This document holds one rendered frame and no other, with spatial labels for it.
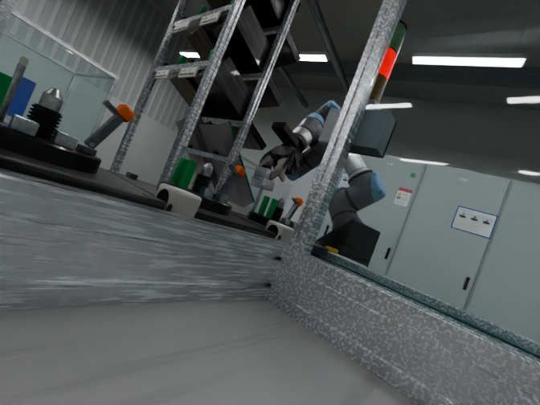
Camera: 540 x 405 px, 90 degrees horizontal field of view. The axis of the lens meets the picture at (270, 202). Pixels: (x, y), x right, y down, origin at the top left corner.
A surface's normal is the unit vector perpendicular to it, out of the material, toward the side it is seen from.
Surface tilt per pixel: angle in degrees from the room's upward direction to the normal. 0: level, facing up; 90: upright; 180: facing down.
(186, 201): 90
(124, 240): 90
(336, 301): 90
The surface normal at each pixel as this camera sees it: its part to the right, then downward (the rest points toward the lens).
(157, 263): 0.73, 0.26
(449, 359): -0.58, -0.25
